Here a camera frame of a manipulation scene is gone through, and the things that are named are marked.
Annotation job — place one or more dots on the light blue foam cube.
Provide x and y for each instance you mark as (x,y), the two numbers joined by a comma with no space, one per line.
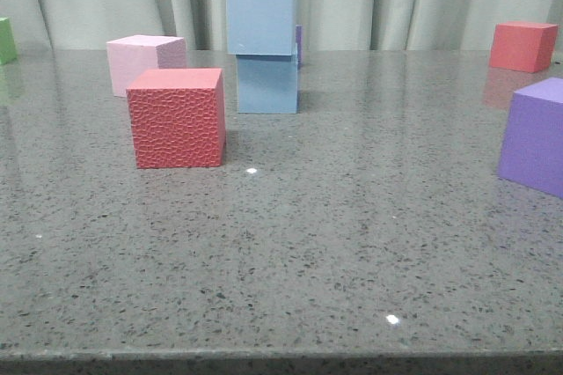
(261,27)
(267,84)

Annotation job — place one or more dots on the textured red foam cube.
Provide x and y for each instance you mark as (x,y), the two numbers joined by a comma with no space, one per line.
(177,118)

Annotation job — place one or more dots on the purple foam cube at back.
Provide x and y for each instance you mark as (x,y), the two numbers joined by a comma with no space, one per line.
(299,45)

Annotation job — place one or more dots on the pink foam cube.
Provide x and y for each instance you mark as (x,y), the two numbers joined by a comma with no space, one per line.
(129,57)

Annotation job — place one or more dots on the large purple foam cube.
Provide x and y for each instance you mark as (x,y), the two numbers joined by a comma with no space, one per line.
(531,152)

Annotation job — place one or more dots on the red foam cube at back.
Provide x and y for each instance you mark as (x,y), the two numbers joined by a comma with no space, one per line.
(523,46)

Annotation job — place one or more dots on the green foam cube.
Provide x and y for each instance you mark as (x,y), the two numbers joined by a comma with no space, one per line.
(8,51)

